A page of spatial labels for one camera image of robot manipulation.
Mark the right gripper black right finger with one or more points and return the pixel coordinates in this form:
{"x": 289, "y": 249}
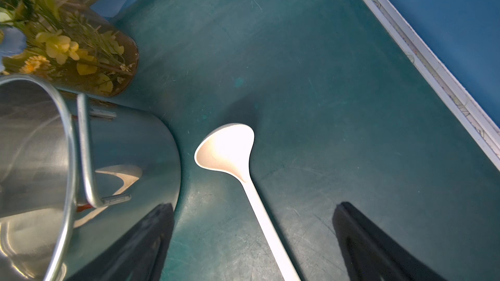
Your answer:
{"x": 370, "y": 254}

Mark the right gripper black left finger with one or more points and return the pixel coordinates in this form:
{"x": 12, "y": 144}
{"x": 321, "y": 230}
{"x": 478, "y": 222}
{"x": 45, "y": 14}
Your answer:
{"x": 139, "y": 254}

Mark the stainless steel pot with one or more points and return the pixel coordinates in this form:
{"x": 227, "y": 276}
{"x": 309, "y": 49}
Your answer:
{"x": 76, "y": 175}

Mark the beige plastic ladle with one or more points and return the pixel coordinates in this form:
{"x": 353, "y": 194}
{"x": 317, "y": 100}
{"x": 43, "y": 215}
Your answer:
{"x": 228, "y": 149}

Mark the artificial plant in pot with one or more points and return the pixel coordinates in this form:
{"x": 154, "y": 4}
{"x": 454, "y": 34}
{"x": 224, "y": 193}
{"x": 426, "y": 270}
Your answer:
{"x": 67, "y": 44}

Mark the aluminium frame right post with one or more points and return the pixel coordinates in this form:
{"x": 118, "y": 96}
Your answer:
{"x": 451, "y": 92}

